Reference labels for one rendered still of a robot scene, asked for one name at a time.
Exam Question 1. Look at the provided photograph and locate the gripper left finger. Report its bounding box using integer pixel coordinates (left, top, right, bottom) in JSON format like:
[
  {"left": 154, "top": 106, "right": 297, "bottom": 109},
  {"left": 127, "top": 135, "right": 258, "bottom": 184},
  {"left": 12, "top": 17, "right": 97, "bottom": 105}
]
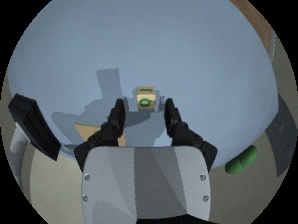
[{"left": 74, "top": 99, "right": 126, "bottom": 173}]

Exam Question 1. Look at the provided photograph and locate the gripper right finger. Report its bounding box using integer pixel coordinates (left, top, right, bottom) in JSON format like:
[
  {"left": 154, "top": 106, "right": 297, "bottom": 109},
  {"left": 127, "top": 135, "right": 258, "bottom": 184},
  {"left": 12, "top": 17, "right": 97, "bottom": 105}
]
[{"left": 164, "top": 98, "right": 218, "bottom": 173}]

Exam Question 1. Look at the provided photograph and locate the tan flat mat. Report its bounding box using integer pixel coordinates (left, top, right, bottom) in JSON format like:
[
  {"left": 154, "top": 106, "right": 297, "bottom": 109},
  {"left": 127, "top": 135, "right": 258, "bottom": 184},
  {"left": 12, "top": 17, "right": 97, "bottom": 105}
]
[{"left": 74, "top": 123, "right": 126, "bottom": 146}]

